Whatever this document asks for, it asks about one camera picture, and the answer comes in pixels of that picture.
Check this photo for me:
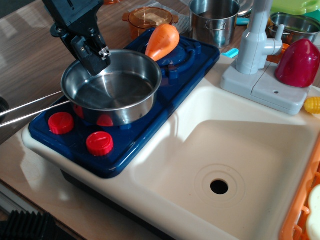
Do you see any red left stove knob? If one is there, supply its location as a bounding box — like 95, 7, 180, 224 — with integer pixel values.
48, 112, 75, 135

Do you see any light blue spatula tip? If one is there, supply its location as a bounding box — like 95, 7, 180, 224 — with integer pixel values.
221, 48, 239, 59

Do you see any steel pot at right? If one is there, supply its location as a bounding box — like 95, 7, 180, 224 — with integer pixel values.
268, 12, 320, 45

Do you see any black knob at left edge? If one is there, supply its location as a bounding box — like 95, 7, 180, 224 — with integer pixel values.
0, 97, 10, 119

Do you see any grey toy faucet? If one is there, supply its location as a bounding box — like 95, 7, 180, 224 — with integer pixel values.
220, 0, 310, 116

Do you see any steel pan with wire handle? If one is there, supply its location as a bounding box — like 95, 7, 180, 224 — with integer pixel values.
0, 49, 162, 127

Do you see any orange toy carrot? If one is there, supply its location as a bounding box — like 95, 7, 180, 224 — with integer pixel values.
145, 23, 180, 62

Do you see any green plastic lid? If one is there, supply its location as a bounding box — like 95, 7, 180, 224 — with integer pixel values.
271, 0, 320, 16

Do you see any orange dish rack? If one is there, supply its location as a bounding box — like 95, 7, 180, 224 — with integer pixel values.
279, 146, 320, 240

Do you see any orange transparent toy pot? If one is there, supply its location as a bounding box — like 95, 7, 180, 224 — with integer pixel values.
122, 6, 179, 40

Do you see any red toy pepper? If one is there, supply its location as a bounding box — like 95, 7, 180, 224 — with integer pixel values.
275, 38, 320, 88

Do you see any cream plate in rack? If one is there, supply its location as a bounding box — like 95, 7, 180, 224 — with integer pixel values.
306, 185, 320, 240

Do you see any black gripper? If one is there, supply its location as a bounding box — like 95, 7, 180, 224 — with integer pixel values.
43, 0, 111, 76

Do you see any light blue utensil handle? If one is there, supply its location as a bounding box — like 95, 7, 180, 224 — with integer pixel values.
236, 17, 250, 26

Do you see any tall steel pot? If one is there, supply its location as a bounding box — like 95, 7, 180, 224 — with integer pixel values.
189, 0, 240, 49

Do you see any red stove knob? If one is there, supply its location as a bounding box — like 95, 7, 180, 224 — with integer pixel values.
48, 112, 75, 135
85, 131, 114, 157

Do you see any orange toy piece behind faucet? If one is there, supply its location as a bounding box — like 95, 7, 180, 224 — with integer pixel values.
266, 43, 291, 64

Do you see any blue toy stove top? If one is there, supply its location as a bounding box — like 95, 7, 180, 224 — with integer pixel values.
28, 36, 220, 179

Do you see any cream toy sink unit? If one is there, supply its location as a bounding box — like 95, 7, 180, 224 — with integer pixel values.
22, 57, 320, 240

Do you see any red right stove knob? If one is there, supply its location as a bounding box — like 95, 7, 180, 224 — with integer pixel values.
85, 131, 114, 157

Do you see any yellow toy corn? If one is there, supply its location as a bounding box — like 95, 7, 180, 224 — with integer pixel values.
303, 97, 320, 115

